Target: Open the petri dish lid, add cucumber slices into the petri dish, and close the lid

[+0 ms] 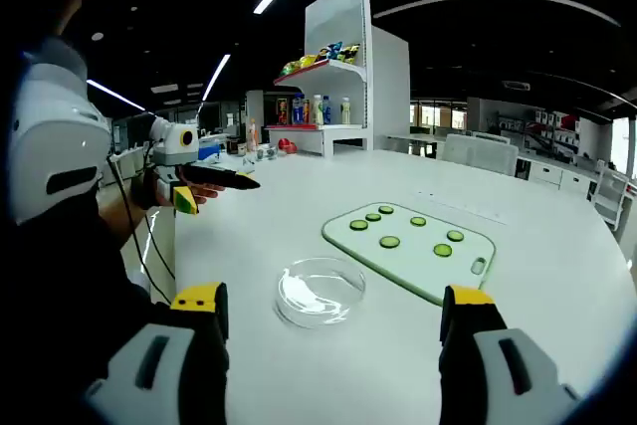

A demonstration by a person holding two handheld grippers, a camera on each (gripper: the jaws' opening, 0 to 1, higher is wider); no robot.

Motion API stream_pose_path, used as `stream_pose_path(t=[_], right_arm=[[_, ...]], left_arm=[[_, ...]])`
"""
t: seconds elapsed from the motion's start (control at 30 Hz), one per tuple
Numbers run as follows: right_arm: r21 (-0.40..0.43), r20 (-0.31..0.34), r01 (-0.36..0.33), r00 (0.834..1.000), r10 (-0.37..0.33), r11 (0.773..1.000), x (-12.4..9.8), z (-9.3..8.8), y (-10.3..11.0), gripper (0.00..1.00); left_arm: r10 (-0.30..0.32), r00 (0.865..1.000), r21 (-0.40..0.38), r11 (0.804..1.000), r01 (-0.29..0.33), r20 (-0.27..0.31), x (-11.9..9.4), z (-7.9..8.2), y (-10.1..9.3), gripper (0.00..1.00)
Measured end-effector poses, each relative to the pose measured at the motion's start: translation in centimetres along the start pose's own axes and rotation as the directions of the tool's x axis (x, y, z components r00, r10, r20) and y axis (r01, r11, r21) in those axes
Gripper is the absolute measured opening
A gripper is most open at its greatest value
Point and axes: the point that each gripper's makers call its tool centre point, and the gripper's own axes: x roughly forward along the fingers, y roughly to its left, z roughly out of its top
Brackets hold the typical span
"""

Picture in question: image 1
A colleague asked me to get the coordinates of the operator in black clothes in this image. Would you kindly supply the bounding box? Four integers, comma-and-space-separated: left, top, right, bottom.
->
0, 190, 178, 425

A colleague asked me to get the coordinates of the clear glass petri dish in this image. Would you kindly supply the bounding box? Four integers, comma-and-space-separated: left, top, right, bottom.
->
273, 265, 368, 330

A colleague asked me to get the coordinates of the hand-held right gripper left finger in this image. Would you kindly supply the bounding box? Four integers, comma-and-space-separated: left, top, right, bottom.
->
84, 281, 231, 425

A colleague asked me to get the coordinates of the black wrist strap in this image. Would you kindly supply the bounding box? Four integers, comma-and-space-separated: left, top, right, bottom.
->
130, 165, 168, 211

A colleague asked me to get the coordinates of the white worn chest device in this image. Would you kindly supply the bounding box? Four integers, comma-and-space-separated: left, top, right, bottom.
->
8, 36, 113, 227

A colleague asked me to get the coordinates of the person's left hand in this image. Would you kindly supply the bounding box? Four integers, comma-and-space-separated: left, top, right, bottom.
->
191, 181, 228, 206

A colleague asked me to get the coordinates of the shelf of red white boxes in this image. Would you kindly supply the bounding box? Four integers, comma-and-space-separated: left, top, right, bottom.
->
522, 109, 584, 158

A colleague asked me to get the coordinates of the white shelf unit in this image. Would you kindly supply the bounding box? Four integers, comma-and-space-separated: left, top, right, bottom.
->
263, 0, 412, 157

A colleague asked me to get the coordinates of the white green-edged cutting board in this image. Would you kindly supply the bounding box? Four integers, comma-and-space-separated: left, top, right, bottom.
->
320, 201, 498, 308

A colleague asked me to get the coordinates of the black cable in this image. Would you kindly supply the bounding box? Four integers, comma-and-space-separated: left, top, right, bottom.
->
104, 153, 176, 305

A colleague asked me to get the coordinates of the row of drink bottles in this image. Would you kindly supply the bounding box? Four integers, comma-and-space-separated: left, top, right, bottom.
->
276, 93, 353, 126

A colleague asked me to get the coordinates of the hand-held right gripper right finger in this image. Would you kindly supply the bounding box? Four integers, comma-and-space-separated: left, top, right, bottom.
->
438, 284, 584, 425

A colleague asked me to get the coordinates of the pile of snack packets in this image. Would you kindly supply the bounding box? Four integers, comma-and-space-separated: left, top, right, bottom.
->
280, 41, 361, 78

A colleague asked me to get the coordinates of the group of cucumber slices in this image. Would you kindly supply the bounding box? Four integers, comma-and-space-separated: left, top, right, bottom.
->
348, 204, 466, 258

